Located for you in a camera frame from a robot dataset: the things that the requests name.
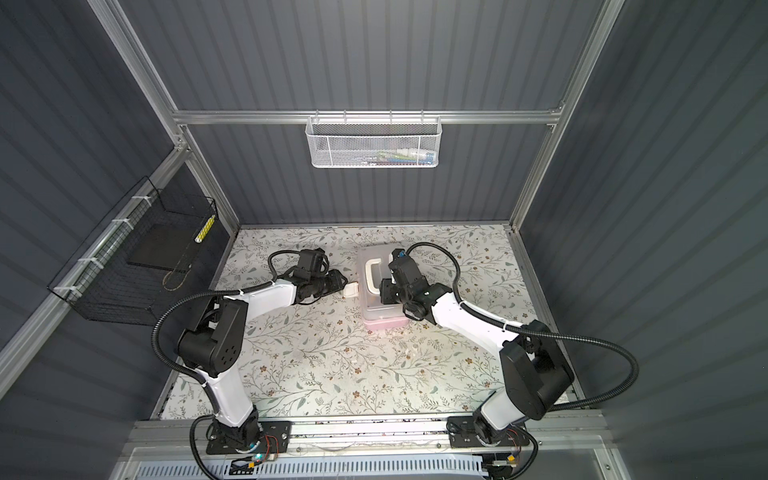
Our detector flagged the pink plastic tool box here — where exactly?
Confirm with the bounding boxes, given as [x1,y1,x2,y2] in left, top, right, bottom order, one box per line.
[356,244,409,331]

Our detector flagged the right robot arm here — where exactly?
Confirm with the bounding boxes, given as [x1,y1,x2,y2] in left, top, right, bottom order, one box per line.
[380,248,574,445]

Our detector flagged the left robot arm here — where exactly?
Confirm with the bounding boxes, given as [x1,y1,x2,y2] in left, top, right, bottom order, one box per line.
[177,248,348,452]

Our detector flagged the yellow marker in black basket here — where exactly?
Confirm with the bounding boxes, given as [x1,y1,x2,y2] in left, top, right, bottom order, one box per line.
[194,214,216,244]

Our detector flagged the markers in white basket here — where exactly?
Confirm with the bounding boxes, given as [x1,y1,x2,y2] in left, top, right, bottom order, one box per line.
[358,148,438,167]

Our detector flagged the black plate in basket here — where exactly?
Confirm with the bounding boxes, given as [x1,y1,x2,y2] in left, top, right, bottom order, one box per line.
[127,224,202,273]

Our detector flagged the white wire mesh basket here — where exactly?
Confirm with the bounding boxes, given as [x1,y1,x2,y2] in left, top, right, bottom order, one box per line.
[305,118,443,169]

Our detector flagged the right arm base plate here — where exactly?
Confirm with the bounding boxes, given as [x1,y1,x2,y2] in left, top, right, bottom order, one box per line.
[446,416,530,449]

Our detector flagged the black wire basket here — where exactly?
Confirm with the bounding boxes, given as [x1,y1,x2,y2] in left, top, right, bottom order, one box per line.
[48,178,222,326]

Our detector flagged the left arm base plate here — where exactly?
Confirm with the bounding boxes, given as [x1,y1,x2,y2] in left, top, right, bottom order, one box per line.
[205,420,293,455]

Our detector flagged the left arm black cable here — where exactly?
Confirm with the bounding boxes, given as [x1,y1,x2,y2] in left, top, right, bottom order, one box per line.
[149,248,331,480]

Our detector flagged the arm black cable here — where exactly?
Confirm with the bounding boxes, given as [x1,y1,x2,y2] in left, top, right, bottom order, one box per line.
[404,241,640,412]
[149,248,331,480]

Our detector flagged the aluminium front rail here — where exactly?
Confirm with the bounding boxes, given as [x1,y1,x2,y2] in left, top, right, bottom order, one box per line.
[122,410,613,458]

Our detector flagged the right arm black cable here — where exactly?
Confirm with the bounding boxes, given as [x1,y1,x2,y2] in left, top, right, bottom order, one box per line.
[404,241,640,412]

